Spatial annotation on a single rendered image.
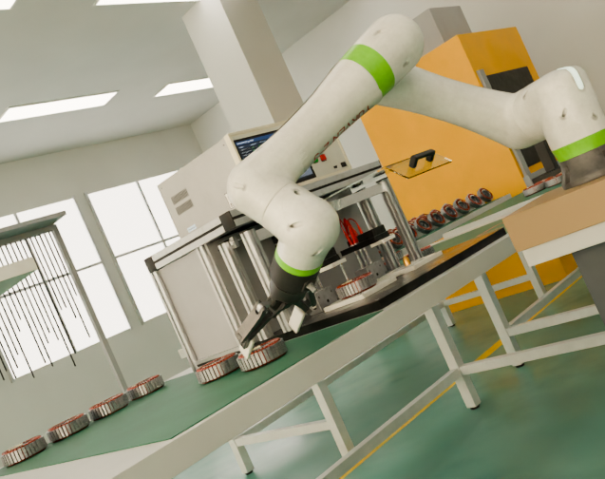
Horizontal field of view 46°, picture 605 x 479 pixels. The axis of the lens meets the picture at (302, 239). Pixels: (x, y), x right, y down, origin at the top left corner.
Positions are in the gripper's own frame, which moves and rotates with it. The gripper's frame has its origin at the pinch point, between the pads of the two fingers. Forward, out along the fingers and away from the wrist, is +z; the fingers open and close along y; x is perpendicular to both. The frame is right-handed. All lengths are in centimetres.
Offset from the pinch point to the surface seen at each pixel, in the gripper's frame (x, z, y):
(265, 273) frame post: 22.6, 13.0, 19.2
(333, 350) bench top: -13.5, -10.2, 3.3
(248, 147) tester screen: 55, 2, 35
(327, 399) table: 29, 150, 95
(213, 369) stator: 8.3, 18.8, -5.7
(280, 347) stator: -2.0, 2.6, 2.1
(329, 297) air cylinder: 14.5, 26.2, 39.3
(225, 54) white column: 352, 215, 278
